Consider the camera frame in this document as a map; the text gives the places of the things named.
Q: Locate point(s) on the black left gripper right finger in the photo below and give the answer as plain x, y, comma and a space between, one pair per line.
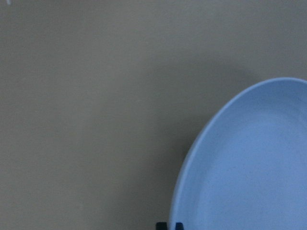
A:
179, 226

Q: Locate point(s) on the blue plate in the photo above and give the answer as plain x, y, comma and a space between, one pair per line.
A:
247, 169

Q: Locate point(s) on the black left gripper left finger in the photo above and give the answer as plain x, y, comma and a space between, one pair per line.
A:
161, 226

